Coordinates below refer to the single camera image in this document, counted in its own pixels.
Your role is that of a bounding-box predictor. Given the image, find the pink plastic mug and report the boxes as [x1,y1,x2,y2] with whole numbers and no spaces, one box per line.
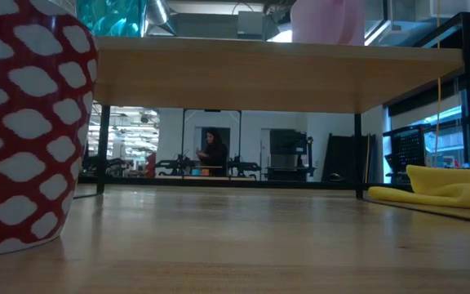
[290,0,366,47]

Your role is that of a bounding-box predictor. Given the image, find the teal transparent tumbler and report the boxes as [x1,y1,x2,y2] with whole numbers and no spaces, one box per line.
[75,0,149,38]

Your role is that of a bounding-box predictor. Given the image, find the red white patterned mug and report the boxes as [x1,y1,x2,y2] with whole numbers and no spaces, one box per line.
[0,0,100,259]

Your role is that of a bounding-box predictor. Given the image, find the wooden shelf black metal legs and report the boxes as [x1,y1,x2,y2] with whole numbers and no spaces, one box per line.
[73,11,470,224]

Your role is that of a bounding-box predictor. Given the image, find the background robot workstation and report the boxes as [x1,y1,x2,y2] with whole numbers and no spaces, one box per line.
[155,154,263,181]

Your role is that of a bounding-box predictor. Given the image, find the person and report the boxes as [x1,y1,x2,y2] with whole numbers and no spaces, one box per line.
[195,127,230,177]

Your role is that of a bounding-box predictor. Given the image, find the black monitor on cart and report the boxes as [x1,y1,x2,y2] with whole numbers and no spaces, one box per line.
[265,128,317,183]

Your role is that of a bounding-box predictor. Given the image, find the black leaning panels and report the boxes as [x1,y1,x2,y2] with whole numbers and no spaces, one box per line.
[321,132,377,184]

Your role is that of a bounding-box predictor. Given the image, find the black perforated panel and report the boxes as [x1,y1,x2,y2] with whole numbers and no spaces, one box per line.
[384,126,428,184]

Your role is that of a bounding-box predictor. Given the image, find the yellow cloth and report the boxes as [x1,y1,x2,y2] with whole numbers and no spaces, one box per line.
[367,164,470,211]

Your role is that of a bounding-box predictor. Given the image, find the black aluminium table frame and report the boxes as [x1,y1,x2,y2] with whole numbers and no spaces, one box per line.
[78,174,414,191]

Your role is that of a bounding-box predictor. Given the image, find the silver ventilation duct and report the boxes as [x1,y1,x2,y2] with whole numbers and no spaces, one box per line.
[144,0,179,36]

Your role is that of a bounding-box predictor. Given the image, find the thin yellow cord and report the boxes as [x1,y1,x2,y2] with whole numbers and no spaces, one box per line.
[433,0,443,168]

